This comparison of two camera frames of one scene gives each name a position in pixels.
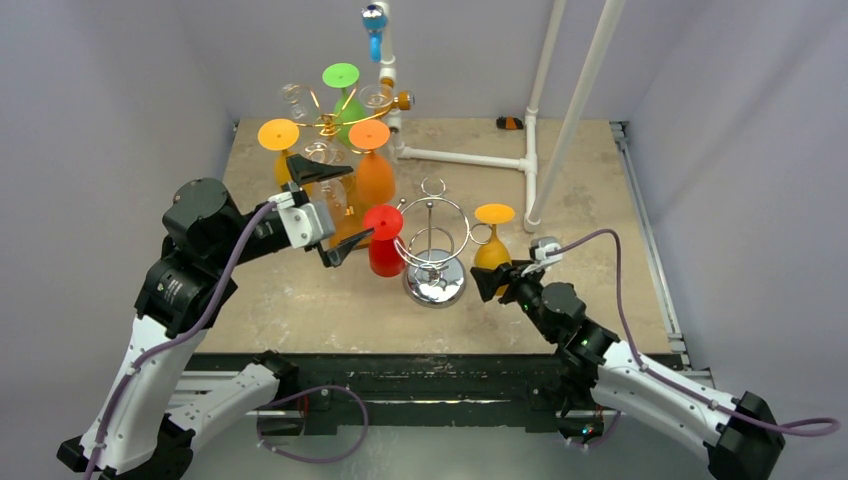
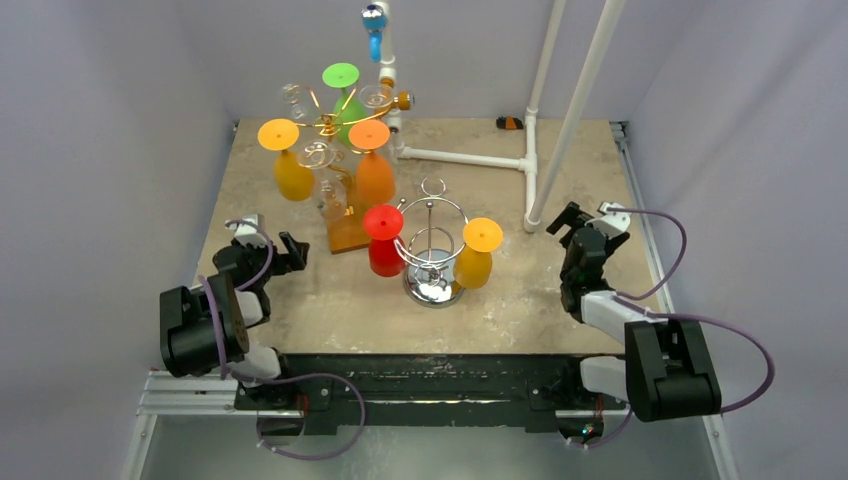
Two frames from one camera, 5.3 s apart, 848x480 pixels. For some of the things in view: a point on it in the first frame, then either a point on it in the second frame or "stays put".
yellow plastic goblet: (493, 252) -> (473, 264)
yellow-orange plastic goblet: (281, 134) stays put
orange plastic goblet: (375, 182) stays put
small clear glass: (303, 103) stays put
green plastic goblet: (347, 110) stays put
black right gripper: (510, 279) -> (577, 230)
